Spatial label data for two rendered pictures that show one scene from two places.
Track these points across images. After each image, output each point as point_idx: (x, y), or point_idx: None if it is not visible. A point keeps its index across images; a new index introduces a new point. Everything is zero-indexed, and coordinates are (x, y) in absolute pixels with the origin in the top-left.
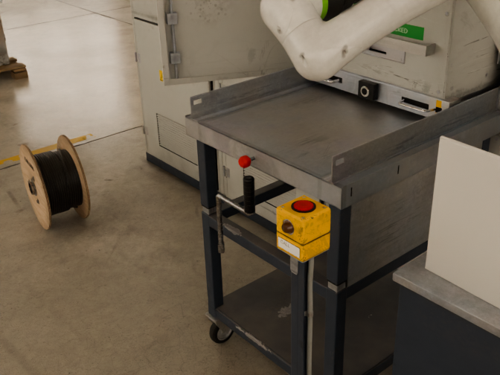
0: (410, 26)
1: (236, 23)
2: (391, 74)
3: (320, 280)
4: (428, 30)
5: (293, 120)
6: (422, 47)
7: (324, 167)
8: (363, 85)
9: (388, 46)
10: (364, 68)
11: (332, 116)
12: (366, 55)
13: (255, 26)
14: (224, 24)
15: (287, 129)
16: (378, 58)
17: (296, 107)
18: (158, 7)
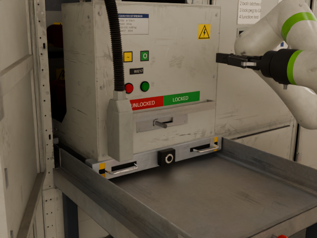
0: (189, 93)
1: (14, 159)
2: (177, 135)
3: None
4: (202, 91)
5: (196, 202)
6: (212, 102)
7: (304, 198)
8: (166, 154)
9: (188, 112)
10: (153, 142)
11: (188, 185)
12: (154, 130)
13: (20, 156)
14: (11, 165)
15: (222, 206)
16: (165, 128)
17: (161, 198)
18: (2, 168)
